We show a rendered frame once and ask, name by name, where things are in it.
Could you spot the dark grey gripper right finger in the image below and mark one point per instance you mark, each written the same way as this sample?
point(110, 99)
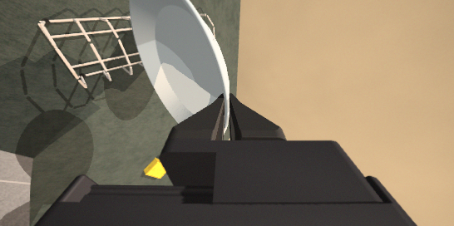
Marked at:
point(250, 125)

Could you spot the yellow sponge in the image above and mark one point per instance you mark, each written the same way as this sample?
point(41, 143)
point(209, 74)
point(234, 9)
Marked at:
point(155, 169)

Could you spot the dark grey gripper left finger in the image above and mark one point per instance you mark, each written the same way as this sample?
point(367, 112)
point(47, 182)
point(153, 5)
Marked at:
point(204, 124)

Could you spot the white round plate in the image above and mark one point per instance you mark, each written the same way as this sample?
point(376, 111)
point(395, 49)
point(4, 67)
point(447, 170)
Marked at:
point(181, 56)

